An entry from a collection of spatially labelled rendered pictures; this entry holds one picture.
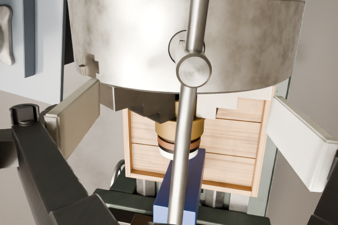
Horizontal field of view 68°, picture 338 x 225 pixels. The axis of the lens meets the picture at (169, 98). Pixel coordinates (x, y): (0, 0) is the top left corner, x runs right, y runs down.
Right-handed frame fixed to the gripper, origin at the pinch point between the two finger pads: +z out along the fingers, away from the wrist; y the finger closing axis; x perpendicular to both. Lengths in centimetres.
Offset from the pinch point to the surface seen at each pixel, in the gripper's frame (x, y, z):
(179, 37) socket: 4.4, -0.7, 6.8
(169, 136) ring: -12.0, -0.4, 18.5
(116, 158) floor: -99, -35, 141
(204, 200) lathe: -47, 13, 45
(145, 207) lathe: -48, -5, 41
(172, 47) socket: 3.4, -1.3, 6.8
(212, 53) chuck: 3.2, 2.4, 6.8
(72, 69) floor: -36, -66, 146
